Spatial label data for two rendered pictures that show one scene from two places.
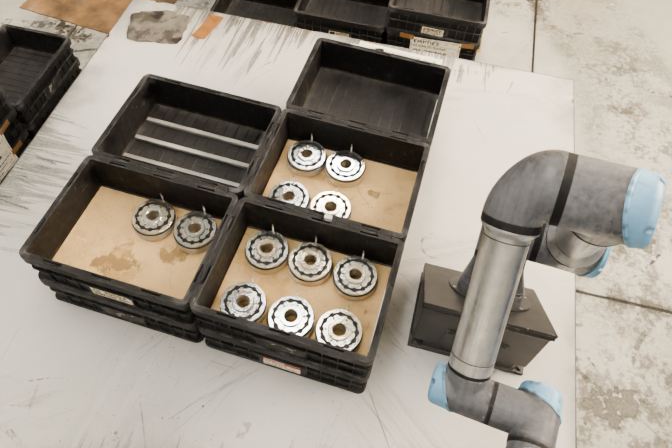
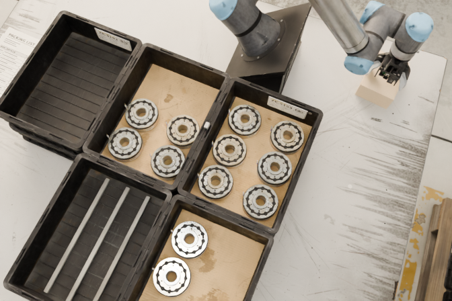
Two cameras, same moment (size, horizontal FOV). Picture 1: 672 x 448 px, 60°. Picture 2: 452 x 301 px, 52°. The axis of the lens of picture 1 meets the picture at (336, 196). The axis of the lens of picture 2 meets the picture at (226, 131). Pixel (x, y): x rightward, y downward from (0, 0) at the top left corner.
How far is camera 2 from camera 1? 79 cm
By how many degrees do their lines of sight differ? 38
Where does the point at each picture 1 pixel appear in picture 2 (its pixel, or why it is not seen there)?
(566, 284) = not seen: outside the picture
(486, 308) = (347, 12)
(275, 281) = (239, 179)
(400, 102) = (74, 62)
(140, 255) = (204, 289)
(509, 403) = (379, 26)
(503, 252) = not seen: outside the picture
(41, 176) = not seen: outside the picture
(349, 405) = (315, 148)
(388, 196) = (172, 88)
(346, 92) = (51, 104)
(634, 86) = not seen: outside the picture
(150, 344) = (262, 289)
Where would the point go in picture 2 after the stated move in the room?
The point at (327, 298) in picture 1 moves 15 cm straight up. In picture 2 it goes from (256, 143) to (260, 124)
